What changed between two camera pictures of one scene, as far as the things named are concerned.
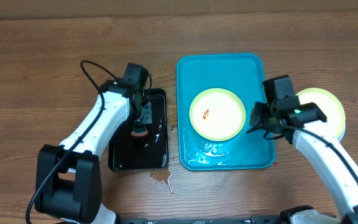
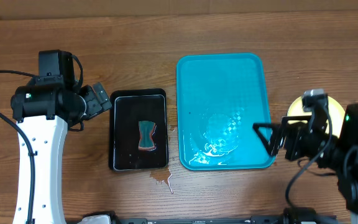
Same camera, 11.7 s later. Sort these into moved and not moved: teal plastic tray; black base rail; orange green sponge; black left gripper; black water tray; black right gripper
Moved: black left gripper; black right gripper; orange green sponge
Not moved: black base rail; black water tray; teal plastic tray
